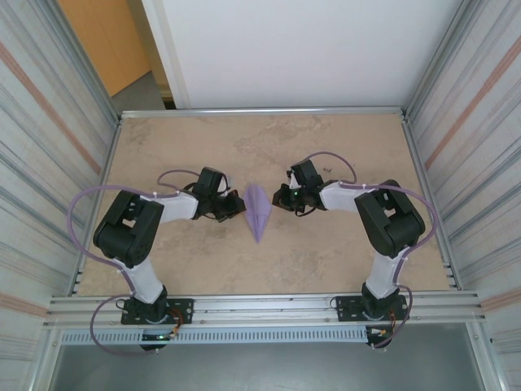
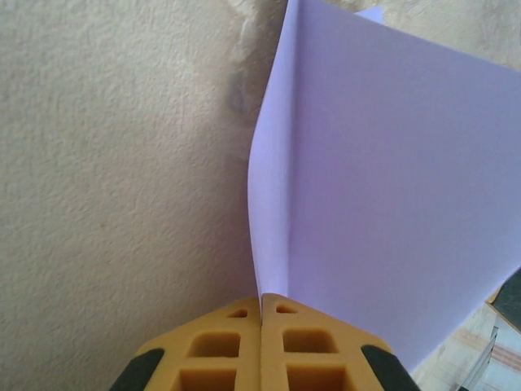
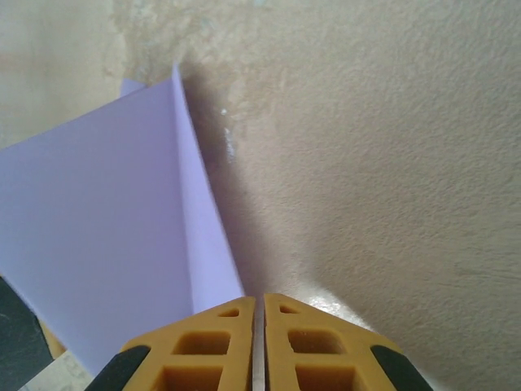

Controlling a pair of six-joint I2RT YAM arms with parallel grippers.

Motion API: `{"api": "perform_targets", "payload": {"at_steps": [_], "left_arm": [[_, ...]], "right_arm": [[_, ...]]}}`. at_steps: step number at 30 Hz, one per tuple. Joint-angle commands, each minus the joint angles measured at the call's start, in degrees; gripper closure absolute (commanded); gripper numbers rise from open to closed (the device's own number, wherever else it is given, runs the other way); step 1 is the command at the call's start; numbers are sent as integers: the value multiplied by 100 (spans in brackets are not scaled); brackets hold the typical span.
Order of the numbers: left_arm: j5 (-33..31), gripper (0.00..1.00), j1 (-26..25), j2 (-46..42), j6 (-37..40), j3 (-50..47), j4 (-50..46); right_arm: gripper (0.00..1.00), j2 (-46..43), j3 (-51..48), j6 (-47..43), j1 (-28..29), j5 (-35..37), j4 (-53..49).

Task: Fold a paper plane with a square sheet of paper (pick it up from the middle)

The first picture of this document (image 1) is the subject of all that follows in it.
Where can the purple paper sheet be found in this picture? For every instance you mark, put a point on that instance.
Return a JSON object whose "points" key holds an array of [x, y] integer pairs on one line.
{"points": [[257, 207]]}

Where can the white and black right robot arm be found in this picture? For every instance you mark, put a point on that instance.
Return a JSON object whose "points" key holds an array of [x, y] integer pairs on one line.
{"points": [[382, 277]]}

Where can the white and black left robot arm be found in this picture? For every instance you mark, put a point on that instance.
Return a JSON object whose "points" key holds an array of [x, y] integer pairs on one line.
{"points": [[146, 283]]}

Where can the grey metal sheet shelf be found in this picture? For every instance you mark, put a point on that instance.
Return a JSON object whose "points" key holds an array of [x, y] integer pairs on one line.
{"points": [[260, 366]]}

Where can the small circuit board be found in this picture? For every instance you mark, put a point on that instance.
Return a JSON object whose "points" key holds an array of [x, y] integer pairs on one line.
{"points": [[158, 336], [378, 332]]}

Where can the orange wooden door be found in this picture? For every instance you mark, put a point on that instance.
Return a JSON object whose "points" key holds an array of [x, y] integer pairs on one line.
{"points": [[106, 40]]}

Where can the translucent corrugated side panel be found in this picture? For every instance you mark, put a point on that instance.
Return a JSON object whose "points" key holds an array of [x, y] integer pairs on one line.
{"points": [[32, 163], [488, 163]]}

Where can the aluminium table edge rail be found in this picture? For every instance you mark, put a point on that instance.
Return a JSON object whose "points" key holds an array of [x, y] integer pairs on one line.
{"points": [[260, 111], [412, 142], [113, 142]]}

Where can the wide aluminium mounting rail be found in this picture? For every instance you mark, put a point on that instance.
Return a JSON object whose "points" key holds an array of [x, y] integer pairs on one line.
{"points": [[260, 309]]}

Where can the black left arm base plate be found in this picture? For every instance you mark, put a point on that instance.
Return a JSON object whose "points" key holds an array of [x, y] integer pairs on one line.
{"points": [[183, 311]]}

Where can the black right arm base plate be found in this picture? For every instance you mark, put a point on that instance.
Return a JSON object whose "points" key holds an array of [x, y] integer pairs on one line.
{"points": [[346, 307]]}

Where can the white door frame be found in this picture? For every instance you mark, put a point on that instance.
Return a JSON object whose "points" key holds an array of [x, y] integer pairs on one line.
{"points": [[167, 53]]}

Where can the aluminium upright frame post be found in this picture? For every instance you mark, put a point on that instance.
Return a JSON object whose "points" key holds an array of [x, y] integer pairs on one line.
{"points": [[81, 61], [441, 61]]}

